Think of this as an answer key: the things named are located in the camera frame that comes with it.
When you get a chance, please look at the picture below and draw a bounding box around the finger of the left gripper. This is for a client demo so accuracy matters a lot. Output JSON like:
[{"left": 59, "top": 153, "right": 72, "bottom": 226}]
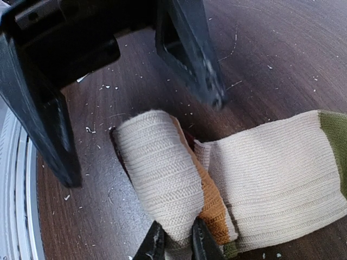
[{"left": 156, "top": 1, "right": 227, "bottom": 110}]

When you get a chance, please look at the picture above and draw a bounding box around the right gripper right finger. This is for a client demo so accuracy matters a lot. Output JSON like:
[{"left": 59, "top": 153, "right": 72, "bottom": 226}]
[{"left": 191, "top": 218, "right": 225, "bottom": 260}]

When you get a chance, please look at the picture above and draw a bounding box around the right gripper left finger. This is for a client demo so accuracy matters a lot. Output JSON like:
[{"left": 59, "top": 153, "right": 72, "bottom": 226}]
[{"left": 133, "top": 221, "right": 165, "bottom": 260}]

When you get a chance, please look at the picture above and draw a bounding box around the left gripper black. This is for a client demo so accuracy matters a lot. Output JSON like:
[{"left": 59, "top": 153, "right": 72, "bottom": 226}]
[{"left": 1, "top": 1, "right": 157, "bottom": 188}]

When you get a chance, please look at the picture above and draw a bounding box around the cream striped knitted sock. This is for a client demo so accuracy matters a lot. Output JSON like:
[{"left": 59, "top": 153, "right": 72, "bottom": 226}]
[{"left": 113, "top": 110, "right": 346, "bottom": 259}]

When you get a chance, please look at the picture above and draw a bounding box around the aluminium front rail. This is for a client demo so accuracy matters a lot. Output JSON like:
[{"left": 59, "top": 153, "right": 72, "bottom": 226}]
[{"left": 1, "top": 102, "right": 45, "bottom": 259}]

